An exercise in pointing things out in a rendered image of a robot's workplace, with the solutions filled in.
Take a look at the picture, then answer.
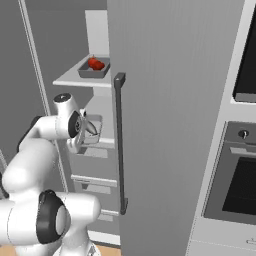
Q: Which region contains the silver grey fish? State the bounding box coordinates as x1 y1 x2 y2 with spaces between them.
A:
85 121 101 136

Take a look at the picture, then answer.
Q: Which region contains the grey fridge cabinet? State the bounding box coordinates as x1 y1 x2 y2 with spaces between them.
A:
19 0 122 248

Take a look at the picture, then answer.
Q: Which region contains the grey fridge door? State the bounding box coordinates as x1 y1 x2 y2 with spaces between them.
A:
106 0 247 256

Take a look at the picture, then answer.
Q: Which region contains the dark grey door handle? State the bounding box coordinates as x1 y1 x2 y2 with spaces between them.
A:
113 72 130 216

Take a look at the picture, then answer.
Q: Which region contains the white freezer drawer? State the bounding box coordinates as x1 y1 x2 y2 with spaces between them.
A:
97 208 120 223
70 173 119 195

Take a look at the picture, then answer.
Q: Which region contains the white freezer rack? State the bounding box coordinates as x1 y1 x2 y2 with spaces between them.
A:
75 136 116 160
52 54 113 89

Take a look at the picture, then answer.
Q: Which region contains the grey freezer door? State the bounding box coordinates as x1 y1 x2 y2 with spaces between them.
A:
0 0 69 193

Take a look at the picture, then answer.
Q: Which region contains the grey vegetable container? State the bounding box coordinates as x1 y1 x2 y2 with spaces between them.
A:
77 56 111 80

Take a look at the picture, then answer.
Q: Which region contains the black microwave oven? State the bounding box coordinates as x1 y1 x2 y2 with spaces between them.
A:
231 5 256 105

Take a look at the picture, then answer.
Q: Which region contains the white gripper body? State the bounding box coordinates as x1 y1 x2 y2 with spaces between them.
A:
66 108 89 155

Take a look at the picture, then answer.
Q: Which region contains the white cabinet column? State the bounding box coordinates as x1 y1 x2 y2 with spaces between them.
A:
185 0 256 256

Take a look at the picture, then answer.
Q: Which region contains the red bell pepper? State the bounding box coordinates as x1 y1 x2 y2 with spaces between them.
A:
87 54 98 70

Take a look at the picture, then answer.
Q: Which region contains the red tomato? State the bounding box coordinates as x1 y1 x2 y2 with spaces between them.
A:
92 60 106 72

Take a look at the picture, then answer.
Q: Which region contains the grey built-in oven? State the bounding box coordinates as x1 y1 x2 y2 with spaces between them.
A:
202 120 256 227

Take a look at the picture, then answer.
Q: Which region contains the pale grey meat container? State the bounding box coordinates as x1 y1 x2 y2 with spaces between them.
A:
82 114 104 145

